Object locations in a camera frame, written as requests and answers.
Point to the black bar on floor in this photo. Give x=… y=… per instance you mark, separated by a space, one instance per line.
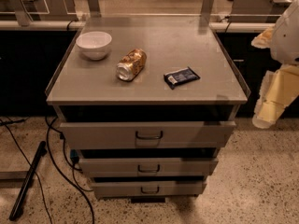
x=16 y=211

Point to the grey bottom drawer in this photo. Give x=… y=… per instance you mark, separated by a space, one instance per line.
x=148 y=189

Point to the metal post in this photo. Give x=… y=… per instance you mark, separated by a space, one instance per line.
x=21 y=14
x=206 y=7
x=94 y=8

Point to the grey background desk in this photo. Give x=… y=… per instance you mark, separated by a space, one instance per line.
x=258 y=11

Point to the grey middle drawer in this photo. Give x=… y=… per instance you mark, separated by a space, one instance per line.
x=136 y=167

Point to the grey drawer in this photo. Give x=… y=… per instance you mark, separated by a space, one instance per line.
x=127 y=135
x=148 y=189
x=136 y=167

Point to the grey drawer cabinet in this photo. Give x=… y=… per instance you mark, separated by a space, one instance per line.
x=87 y=91

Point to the grey top drawer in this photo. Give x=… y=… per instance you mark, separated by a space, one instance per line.
x=127 y=135

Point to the middle metal post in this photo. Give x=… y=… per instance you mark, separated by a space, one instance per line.
x=94 y=8

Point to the left metal post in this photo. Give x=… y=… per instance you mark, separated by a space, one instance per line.
x=21 y=14

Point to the dark blue snack bar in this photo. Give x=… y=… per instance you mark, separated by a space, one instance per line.
x=180 y=77

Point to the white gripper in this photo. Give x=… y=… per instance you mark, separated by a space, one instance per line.
x=287 y=37

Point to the gold soda can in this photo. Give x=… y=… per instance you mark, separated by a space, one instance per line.
x=131 y=65

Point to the right metal post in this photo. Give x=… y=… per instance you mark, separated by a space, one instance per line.
x=206 y=7

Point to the white bowl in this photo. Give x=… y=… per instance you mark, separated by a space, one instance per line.
x=94 y=45

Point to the white horizontal rail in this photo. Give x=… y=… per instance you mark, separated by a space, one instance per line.
x=234 y=27

